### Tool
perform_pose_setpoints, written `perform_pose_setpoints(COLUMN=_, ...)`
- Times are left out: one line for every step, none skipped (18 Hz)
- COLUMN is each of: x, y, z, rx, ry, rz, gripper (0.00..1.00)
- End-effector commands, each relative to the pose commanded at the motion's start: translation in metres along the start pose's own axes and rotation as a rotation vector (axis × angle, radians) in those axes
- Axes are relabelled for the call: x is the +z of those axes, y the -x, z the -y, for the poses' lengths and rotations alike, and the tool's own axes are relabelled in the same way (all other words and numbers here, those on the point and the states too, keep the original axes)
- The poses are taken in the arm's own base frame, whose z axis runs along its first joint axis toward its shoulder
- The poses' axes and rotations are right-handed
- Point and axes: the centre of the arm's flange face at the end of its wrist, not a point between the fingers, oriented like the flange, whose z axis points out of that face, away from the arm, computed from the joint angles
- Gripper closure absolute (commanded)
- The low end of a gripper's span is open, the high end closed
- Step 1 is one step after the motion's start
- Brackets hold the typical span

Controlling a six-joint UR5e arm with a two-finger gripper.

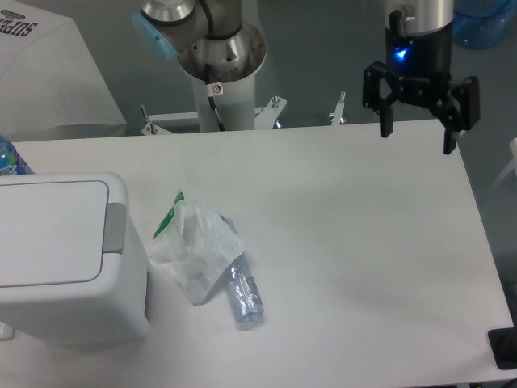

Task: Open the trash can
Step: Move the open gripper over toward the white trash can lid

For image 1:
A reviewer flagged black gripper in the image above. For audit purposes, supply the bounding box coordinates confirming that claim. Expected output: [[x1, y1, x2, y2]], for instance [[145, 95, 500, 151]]
[[363, 10, 480, 155]]

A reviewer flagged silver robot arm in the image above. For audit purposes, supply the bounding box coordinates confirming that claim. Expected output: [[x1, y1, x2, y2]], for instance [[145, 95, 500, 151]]
[[132, 1, 481, 154]]

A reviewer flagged white trash can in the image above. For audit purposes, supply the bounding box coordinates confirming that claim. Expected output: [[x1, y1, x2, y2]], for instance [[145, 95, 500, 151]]
[[1, 172, 151, 345]]

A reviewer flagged blue water jug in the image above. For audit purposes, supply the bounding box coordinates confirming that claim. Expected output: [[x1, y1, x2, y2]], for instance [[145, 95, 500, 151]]
[[453, 1, 516, 49]]

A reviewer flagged clear plastic bottle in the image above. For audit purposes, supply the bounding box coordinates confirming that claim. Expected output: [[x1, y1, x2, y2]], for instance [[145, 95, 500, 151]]
[[220, 217, 266, 329]]

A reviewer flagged black device at edge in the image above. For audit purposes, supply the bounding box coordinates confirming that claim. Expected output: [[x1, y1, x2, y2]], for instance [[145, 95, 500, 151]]
[[488, 327, 516, 370]]

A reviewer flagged white plastic bag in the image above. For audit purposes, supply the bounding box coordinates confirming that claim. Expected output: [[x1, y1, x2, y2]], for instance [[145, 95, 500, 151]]
[[147, 190, 245, 306]]

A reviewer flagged blue labelled water bottle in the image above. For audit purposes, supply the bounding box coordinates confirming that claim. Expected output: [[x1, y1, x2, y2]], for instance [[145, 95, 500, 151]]
[[1, 136, 34, 176]]

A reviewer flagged white table clamp bracket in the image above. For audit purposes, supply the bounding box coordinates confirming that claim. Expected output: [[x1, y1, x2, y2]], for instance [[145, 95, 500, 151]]
[[328, 91, 347, 126]]

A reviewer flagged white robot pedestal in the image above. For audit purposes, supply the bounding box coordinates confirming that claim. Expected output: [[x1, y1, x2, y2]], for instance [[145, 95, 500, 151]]
[[141, 77, 288, 135]]

